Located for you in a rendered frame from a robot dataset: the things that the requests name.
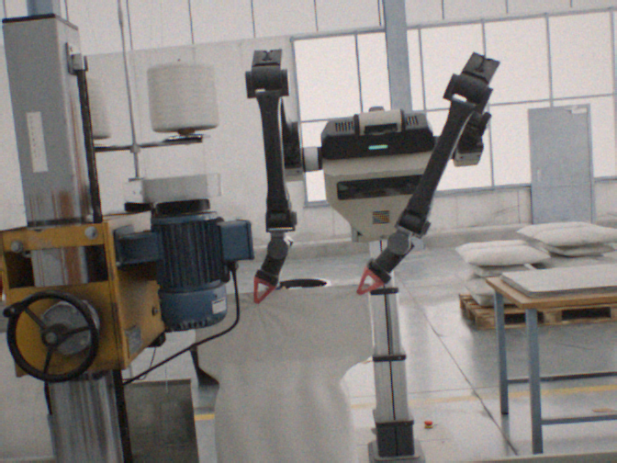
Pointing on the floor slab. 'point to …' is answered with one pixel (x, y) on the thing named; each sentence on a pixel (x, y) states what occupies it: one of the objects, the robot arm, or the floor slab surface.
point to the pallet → (550, 316)
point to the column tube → (61, 218)
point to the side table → (538, 355)
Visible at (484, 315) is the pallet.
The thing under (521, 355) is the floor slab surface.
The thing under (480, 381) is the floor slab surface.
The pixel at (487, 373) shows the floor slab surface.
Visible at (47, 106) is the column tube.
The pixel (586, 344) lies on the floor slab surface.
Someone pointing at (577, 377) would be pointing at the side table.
